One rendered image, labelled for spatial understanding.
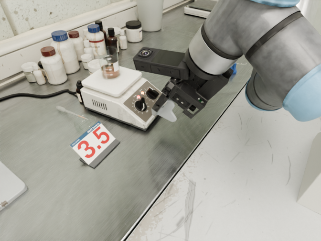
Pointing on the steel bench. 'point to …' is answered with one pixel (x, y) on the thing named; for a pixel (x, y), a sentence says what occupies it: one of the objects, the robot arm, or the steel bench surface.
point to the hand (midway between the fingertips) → (156, 105)
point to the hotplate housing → (115, 105)
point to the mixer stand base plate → (9, 186)
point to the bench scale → (200, 8)
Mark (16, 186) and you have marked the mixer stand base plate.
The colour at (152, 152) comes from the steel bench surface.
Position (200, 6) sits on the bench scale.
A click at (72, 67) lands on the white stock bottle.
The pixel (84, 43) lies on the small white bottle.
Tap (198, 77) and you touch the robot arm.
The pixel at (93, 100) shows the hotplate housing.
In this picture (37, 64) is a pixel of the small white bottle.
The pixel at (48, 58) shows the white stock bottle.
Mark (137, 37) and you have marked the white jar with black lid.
